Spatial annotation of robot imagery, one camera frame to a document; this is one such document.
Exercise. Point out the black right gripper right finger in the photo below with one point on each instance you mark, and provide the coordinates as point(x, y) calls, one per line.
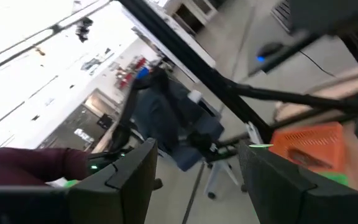
point(275, 193)

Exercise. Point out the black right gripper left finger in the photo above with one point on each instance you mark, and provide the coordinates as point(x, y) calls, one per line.
point(120, 193)

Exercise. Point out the person's forearm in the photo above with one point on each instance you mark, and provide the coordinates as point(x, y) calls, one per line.
point(26, 166)

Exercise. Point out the black device with green light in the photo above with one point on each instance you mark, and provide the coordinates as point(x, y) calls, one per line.
point(104, 158)

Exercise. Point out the green plastic basket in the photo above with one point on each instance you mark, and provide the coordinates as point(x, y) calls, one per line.
point(334, 179)

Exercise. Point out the orange plastic basket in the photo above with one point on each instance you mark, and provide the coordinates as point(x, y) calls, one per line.
point(306, 137)

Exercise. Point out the dark blue office chair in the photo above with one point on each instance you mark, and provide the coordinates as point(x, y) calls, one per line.
point(166, 118)

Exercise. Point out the black device with blue light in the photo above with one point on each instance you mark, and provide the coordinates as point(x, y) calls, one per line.
point(269, 49)

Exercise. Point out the white shelf unit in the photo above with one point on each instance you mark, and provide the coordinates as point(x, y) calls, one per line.
point(191, 15)

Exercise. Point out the black aluminium table frame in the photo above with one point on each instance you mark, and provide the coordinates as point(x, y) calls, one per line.
point(197, 65)

